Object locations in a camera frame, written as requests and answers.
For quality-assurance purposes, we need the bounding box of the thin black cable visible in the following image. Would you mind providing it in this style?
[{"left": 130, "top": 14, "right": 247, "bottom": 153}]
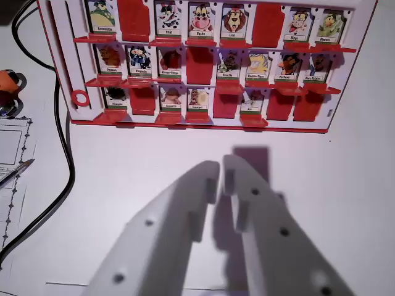
[{"left": 64, "top": 110, "right": 73, "bottom": 155}]

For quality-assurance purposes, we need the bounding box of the red and white game board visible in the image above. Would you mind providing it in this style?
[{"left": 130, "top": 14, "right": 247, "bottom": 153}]
[{"left": 36, "top": 0, "right": 379, "bottom": 134}]

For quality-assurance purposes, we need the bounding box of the paper sheet with ornamental border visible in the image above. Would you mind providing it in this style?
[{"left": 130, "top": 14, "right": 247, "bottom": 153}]
[{"left": 0, "top": 115, "right": 40, "bottom": 272}]

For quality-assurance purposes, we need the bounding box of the ballpoint pen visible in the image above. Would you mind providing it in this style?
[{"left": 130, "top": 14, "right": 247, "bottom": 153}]
[{"left": 0, "top": 158, "right": 36, "bottom": 189}]

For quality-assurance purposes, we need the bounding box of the red board flap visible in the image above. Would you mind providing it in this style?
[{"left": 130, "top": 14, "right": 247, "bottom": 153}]
[{"left": 149, "top": 36, "right": 183, "bottom": 47}]

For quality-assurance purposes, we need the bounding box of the orange and black object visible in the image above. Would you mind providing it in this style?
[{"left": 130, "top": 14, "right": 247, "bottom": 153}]
[{"left": 0, "top": 68, "right": 28, "bottom": 118}]

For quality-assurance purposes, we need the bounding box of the thick black cable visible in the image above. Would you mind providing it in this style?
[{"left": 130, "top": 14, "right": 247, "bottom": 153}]
[{"left": 0, "top": 0, "right": 77, "bottom": 263}]

